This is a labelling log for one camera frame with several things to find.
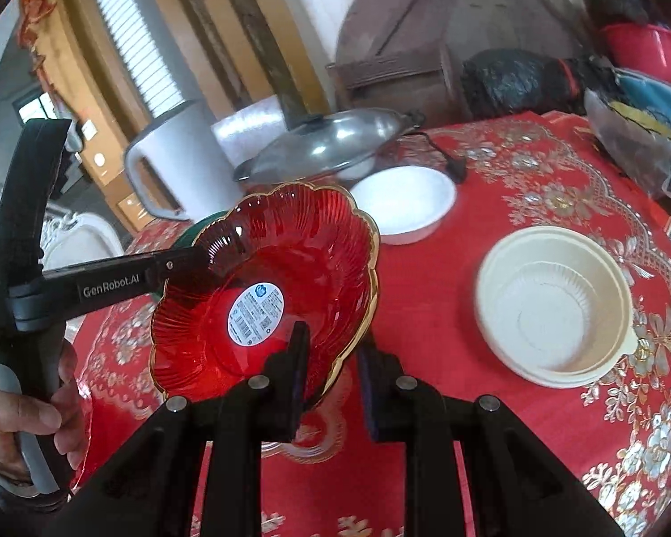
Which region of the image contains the red glass scalloped bowl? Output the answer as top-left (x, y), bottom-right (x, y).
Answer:
top-left (150, 182), bottom-right (379, 409)

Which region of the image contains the cream plastic bowl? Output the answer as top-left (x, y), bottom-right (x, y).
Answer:
top-left (474, 226), bottom-right (637, 389)

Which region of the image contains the white ceramic bowl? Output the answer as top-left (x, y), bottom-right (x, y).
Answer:
top-left (350, 166), bottom-right (458, 246)

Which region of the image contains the person's left hand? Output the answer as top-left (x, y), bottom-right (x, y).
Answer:
top-left (0, 340), bottom-right (87, 486)

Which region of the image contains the white ornate chair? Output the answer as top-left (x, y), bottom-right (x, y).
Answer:
top-left (39, 212), bottom-right (124, 270)

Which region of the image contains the red floral tablecloth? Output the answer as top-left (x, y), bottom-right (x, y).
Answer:
top-left (76, 113), bottom-right (671, 536)

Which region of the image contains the white electric kettle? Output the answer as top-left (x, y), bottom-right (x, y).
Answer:
top-left (124, 101), bottom-right (243, 222)

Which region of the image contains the round wooden table top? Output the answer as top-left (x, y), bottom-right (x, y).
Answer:
top-left (327, 0), bottom-right (595, 126)

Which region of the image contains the clear plastic bag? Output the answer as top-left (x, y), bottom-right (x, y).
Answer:
top-left (583, 89), bottom-right (671, 199)

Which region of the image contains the black plastic bag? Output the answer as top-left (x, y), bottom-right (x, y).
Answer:
top-left (460, 49), bottom-right (625, 120)

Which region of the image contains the blue plastic bag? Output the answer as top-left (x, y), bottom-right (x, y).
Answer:
top-left (615, 69), bottom-right (671, 129)

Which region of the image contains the red plastic basin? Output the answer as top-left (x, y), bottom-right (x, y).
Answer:
top-left (600, 23), bottom-right (671, 82)

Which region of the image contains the black power cord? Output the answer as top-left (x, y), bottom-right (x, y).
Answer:
top-left (402, 130), bottom-right (469, 184)

